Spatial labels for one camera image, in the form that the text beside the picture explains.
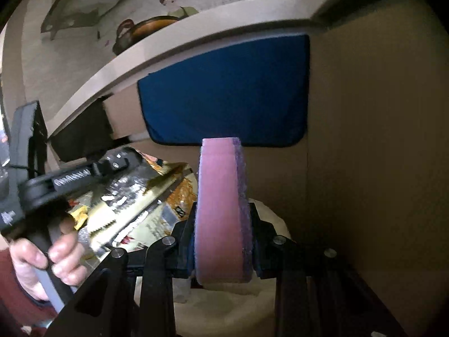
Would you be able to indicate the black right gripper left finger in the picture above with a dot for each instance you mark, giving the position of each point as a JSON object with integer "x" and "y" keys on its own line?
{"x": 182, "y": 263}

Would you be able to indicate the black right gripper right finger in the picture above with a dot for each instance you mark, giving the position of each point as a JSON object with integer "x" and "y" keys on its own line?
{"x": 263, "y": 234}

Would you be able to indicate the pink purple sponge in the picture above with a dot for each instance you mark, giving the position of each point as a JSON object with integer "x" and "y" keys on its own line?
{"x": 223, "y": 233}

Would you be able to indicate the gold black snack bag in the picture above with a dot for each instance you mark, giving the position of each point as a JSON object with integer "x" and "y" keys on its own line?
{"x": 134, "y": 210}

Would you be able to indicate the red sleeve left forearm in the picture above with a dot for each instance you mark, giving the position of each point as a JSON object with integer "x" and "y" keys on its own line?
{"x": 18, "y": 308}

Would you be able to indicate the person's left hand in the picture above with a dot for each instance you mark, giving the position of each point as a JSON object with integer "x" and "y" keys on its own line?
{"x": 66, "y": 255}

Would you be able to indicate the black cloth panel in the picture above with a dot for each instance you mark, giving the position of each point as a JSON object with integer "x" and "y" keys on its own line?
{"x": 89, "y": 133}

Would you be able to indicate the blue cloth panel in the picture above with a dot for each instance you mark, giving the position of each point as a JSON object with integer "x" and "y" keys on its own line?
{"x": 256, "y": 91}

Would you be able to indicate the grey range hood edge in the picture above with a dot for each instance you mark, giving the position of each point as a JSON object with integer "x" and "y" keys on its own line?
{"x": 205, "y": 31}

